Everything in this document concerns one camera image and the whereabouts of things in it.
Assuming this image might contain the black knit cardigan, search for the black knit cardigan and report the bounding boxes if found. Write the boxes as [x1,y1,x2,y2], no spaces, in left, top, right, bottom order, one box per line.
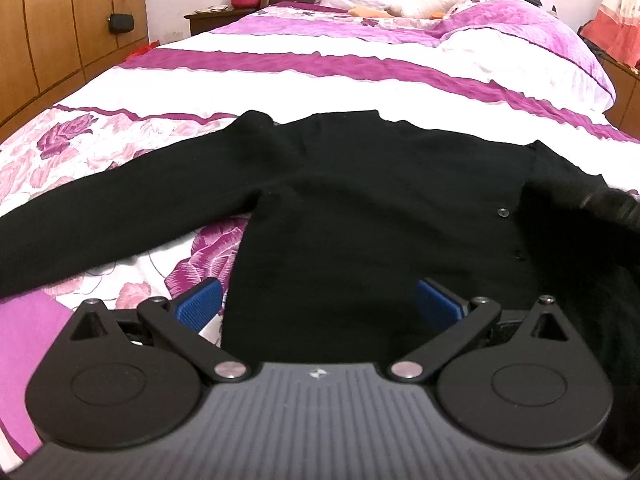
[1,112,639,467]

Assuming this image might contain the pink purple floral bedspread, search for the pink purple floral bedspread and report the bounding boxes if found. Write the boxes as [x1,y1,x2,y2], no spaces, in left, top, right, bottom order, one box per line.
[0,1,640,461]

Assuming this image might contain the wooden side cabinet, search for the wooden side cabinet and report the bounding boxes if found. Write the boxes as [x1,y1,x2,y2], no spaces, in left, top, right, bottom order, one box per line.
[599,54,640,139]

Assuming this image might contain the red cloth on floor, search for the red cloth on floor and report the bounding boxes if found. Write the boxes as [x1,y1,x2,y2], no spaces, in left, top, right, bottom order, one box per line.
[126,41,160,61]

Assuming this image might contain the folded purple white quilt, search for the folded purple white quilt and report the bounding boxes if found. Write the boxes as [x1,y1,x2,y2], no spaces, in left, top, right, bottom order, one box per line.
[431,0,616,113]

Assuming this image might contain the wooden wardrobe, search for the wooden wardrobe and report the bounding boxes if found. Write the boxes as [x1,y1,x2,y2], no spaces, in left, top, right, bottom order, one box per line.
[1,0,149,138]

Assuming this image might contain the small black bag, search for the small black bag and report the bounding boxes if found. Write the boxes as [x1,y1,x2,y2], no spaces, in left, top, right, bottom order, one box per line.
[107,13,136,35]

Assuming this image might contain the white and coral curtain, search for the white and coral curtain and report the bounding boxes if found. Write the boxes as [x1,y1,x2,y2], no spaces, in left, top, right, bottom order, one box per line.
[582,0,640,67]

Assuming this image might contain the dark wooden nightstand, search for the dark wooden nightstand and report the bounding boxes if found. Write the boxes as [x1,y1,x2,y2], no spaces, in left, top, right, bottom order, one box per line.
[184,8,257,36]

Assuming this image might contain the orange plush toy part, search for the orange plush toy part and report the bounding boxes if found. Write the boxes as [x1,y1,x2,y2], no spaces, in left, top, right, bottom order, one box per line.
[348,6,393,18]

